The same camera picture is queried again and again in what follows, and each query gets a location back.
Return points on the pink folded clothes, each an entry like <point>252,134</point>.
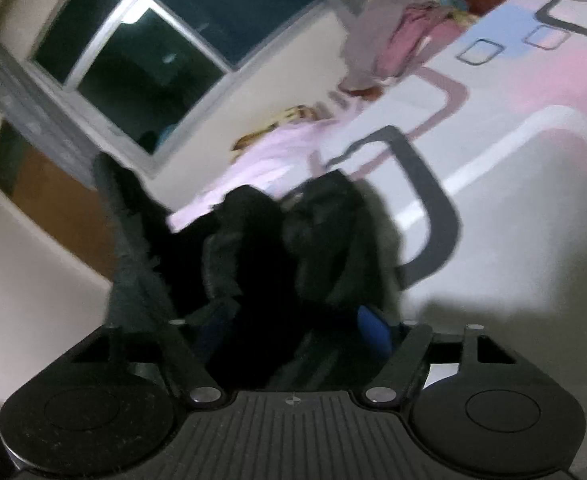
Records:
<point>413,35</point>

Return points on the black jacket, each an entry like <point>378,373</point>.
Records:
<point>258,265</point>

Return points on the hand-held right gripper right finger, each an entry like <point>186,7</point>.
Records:
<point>376,332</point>

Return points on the sliding glass window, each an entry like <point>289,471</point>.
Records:
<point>173,40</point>

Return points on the brown wooden door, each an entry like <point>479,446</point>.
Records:
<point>58,200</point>

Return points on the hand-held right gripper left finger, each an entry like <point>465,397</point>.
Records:
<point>186,360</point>

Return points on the light pink cloth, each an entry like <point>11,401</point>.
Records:
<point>273,157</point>

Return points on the yellow printed pillow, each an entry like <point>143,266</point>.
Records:
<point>273,127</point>

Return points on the pile of folded clothes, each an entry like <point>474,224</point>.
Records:
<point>368,45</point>

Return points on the colourful printed cloth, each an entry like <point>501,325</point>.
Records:
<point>448,2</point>

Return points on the patterned bed sheet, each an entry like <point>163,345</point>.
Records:
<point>523,210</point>

